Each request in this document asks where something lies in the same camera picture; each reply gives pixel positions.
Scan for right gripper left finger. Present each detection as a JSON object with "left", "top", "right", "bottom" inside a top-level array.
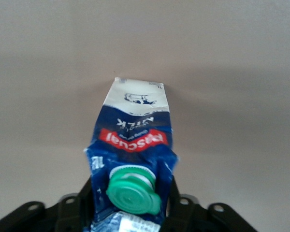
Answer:
[{"left": 0, "top": 177, "right": 97, "bottom": 232}]

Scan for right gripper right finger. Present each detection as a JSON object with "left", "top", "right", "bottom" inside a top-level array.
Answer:
[{"left": 163, "top": 176, "right": 259, "bottom": 232}]

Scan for blue white milk carton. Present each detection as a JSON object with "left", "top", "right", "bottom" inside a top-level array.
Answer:
[{"left": 83, "top": 77, "right": 179, "bottom": 232}]

